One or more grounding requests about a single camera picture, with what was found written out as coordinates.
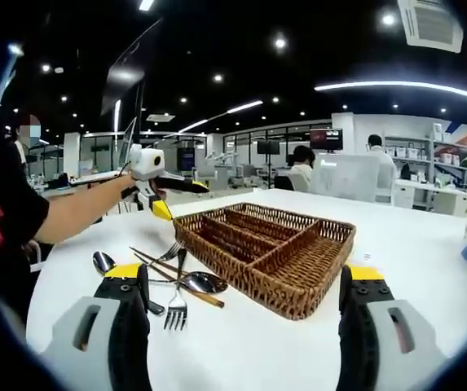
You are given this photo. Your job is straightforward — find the wall screen with red picture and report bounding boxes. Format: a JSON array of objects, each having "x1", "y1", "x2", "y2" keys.
[{"x1": 309, "y1": 128, "x2": 345, "y2": 151}]

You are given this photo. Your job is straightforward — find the black cable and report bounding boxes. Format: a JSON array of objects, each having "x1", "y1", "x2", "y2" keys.
[{"x1": 112, "y1": 161, "x2": 133, "y2": 180}]

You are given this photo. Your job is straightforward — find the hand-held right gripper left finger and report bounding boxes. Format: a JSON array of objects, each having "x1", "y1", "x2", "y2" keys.
[{"x1": 37, "y1": 263, "x2": 153, "y2": 391}]

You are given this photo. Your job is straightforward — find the dark blue banner stand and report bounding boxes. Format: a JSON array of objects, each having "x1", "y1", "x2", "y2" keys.
[{"x1": 177, "y1": 147, "x2": 196, "y2": 171}]

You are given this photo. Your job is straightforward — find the straight ceiling light strip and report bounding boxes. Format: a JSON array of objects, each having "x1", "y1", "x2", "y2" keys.
[{"x1": 178, "y1": 99, "x2": 265, "y2": 134}]

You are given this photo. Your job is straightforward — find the white robot workstation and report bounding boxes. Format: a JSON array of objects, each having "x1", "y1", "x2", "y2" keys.
[{"x1": 198, "y1": 148, "x2": 261, "y2": 191}]

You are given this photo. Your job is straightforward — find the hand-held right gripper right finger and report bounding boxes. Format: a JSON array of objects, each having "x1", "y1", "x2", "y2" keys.
[{"x1": 337, "y1": 263, "x2": 462, "y2": 391}]

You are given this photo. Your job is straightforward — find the brown wicker storage tray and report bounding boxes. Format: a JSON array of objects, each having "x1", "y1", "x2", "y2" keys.
[{"x1": 174, "y1": 202, "x2": 357, "y2": 322}]

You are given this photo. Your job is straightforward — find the white office desk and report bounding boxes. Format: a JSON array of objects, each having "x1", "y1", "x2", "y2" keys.
[{"x1": 391, "y1": 178, "x2": 467, "y2": 215}]

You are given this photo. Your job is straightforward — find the black office chair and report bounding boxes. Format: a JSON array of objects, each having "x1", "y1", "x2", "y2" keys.
[{"x1": 273, "y1": 174, "x2": 296, "y2": 192}]

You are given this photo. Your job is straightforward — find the curved ceiling light strip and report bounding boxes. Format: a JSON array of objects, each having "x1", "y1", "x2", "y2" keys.
[{"x1": 313, "y1": 80, "x2": 467, "y2": 108}]

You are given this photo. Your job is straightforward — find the white storage shelf with boxes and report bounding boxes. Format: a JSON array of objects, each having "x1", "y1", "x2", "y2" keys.
[{"x1": 383, "y1": 136, "x2": 467, "y2": 188}]

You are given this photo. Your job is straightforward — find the person's black shirt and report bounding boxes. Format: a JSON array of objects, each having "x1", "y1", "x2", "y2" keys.
[{"x1": 0, "y1": 134, "x2": 51, "y2": 294}]

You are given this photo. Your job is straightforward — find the round ceiling spotlights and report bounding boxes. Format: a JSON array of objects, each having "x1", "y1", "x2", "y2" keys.
[{"x1": 8, "y1": 36, "x2": 467, "y2": 123}]

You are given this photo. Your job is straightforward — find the black screen on stand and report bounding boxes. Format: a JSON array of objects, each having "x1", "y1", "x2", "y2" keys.
[{"x1": 256, "y1": 140, "x2": 281, "y2": 155}]

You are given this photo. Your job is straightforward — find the white ceiling air conditioner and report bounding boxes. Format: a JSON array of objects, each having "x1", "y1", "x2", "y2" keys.
[{"x1": 397, "y1": 0, "x2": 465, "y2": 54}]

